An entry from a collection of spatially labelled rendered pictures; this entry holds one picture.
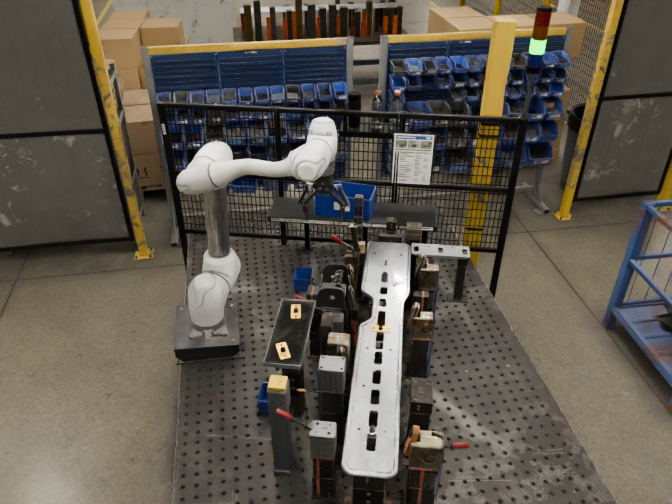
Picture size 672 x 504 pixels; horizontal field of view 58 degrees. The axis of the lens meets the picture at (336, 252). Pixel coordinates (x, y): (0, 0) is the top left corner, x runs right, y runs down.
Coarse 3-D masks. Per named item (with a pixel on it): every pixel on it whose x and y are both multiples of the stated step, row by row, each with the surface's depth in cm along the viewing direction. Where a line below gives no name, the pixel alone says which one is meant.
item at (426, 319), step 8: (424, 312) 258; (416, 320) 255; (424, 320) 255; (432, 320) 254; (416, 328) 258; (424, 328) 258; (432, 328) 257; (416, 336) 260; (424, 336) 260; (432, 336) 261; (416, 344) 263; (424, 344) 263; (416, 352) 266; (424, 352) 265; (416, 360) 268; (424, 360) 268; (408, 368) 276; (416, 368) 271; (424, 368) 270; (408, 376) 274; (416, 376) 273; (424, 376) 273
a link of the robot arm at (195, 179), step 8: (192, 160) 247; (200, 160) 243; (208, 160) 244; (192, 168) 241; (200, 168) 238; (184, 176) 241; (192, 176) 238; (200, 176) 237; (208, 176) 236; (176, 184) 245; (184, 184) 241; (192, 184) 239; (200, 184) 238; (208, 184) 238; (184, 192) 245; (192, 192) 243; (200, 192) 242
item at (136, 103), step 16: (128, 96) 552; (144, 96) 552; (128, 112) 521; (144, 112) 521; (128, 128) 505; (144, 128) 508; (144, 144) 516; (128, 160) 520; (144, 160) 524; (144, 176) 532; (160, 176) 536
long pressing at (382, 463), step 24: (384, 264) 294; (408, 264) 294; (408, 288) 279; (360, 336) 251; (384, 336) 252; (360, 360) 240; (384, 360) 240; (360, 384) 230; (384, 384) 230; (360, 408) 220; (384, 408) 220; (360, 432) 212; (384, 432) 212; (360, 456) 203; (384, 456) 203
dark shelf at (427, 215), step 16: (272, 208) 332; (288, 208) 332; (384, 208) 332; (400, 208) 332; (416, 208) 332; (432, 208) 332; (336, 224) 322; (368, 224) 320; (384, 224) 319; (400, 224) 318; (432, 224) 318
